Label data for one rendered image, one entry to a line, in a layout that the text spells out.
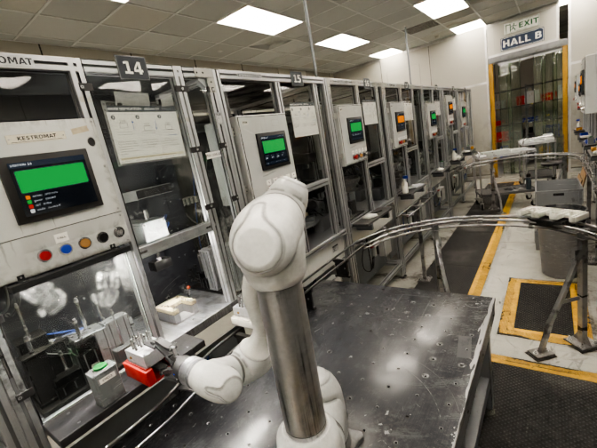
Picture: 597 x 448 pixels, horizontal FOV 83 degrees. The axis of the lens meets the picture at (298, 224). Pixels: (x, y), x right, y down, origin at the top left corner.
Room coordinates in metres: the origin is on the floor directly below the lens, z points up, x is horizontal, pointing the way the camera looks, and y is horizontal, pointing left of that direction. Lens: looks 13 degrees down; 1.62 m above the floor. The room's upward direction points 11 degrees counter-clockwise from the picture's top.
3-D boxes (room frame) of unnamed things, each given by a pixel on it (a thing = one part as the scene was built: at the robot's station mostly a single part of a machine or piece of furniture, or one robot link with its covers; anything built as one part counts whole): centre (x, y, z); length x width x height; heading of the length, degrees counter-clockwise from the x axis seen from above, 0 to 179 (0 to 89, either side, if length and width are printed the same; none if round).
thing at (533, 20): (7.44, -5.20, 3.10); 0.60 x 0.04 x 0.20; 52
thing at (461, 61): (9.03, -3.24, 1.65); 3.78 x 0.08 x 3.30; 52
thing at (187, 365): (0.95, 0.41, 0.99); 0.09 x 0.06 x 0.09; 142
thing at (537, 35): (7.44, -5.20, 2.82); 0.75 x 0.04 x 0.25; 52
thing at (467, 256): (4.84, -2.73, 0.01); 5.85 x 0.59 x 0.01; 142
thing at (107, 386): (1.01, 0.73, 0.97); 0.08 x 0.08 x 0.12; 52
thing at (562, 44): (7.45, -5.28, 1.31); 1.36 x 0.10 x 2.62; 52
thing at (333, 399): (0.87, 0.04, 0.85); 0.18 x 0.16 x 0.22; 171
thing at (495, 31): (7.49, -5.23, 2.96); 1.23 x 0.08 x 0.68; 52
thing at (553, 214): (2.14, -1.66, 0.84); 0.37 x 0.14 x 0.10; 20
